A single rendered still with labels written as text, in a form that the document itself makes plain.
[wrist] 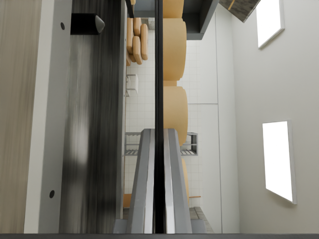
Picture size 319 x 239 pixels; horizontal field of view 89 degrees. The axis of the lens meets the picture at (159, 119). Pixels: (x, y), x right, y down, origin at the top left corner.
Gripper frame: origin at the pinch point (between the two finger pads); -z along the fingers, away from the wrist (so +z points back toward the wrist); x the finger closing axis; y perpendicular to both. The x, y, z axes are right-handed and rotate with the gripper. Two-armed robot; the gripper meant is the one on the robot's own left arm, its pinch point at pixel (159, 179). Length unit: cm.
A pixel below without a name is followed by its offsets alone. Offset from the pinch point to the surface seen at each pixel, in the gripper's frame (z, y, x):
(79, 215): -8.0, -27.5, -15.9
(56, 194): -2.8, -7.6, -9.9
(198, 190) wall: -196, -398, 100
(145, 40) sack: -390, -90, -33
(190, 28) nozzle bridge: -69, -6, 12
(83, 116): -21.7, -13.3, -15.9
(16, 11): -13.7, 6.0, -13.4
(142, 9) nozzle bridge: -76, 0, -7
